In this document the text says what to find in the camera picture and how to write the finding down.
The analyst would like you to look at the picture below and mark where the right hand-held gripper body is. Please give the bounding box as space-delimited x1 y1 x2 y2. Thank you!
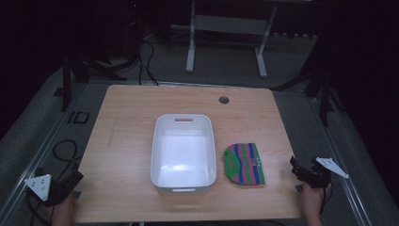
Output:
301 156 350 189

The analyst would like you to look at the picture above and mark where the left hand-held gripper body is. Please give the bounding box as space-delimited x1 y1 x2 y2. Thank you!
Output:
24 169 75 207

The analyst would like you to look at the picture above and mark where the person's right hand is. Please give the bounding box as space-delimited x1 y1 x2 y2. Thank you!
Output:
301 181 333 216

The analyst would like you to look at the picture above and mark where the person's left hand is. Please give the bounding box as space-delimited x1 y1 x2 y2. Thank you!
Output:
50 193 78 220

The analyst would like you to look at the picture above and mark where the striped knit hat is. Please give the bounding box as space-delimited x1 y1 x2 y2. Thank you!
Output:
222 142 266 187

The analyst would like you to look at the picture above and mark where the black tripod stand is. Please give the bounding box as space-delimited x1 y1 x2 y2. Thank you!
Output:
270 37 346 127
60 46 140 113

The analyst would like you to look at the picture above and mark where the white plastic bin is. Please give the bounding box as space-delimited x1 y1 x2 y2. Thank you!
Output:
150 113 217 197

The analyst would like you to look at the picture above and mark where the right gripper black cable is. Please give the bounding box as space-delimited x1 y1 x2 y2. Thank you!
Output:
319 181 335 215

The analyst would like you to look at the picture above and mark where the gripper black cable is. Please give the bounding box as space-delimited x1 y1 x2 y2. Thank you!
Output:
24 190 53 226
319 181 335 215

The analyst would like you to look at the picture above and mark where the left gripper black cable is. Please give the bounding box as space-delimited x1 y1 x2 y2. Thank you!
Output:
24 190 53 226

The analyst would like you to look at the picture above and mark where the metal floor rail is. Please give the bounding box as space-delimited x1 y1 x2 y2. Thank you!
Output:
0 84 106 226
308 96 375 226

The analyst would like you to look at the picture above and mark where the black floor cable loop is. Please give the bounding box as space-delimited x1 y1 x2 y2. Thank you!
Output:
52 138 83 182

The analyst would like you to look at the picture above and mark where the white desk frame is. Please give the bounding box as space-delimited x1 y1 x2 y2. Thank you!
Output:
185 0 279 79

